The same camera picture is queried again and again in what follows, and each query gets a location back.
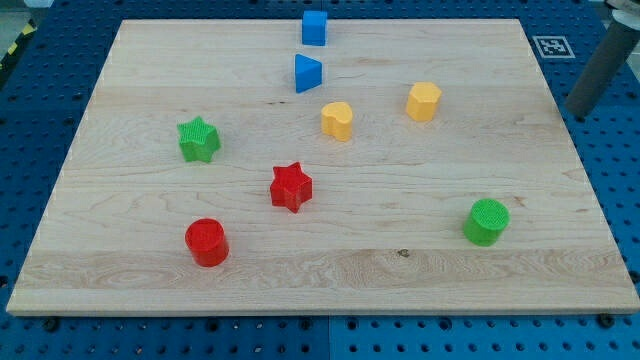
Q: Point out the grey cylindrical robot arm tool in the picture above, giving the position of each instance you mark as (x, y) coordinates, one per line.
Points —
(621, 38)

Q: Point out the yellow hexagon block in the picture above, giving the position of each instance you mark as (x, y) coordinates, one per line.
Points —
(423, 101)

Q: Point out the red star block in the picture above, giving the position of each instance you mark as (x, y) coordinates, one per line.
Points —
(291, 187)

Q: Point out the yellow heart block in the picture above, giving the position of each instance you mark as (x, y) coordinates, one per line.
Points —
(336, 120)

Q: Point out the light wooden board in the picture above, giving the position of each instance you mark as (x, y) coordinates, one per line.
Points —
(383, 232)

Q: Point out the blue triangle block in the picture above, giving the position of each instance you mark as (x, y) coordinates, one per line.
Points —
(308, 73)

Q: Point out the green star block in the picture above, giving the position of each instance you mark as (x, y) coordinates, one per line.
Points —
(198, 140)

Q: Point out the red cylinder block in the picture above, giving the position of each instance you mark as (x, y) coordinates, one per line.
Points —
(206, 240)

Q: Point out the blue cube block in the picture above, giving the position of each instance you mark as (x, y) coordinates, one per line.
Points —
(314, 28)

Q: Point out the green cylinder block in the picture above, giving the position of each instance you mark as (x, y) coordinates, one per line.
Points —
(486, 221)

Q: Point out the white fiducial marker tag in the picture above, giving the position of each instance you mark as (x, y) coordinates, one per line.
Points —
(553, 47)

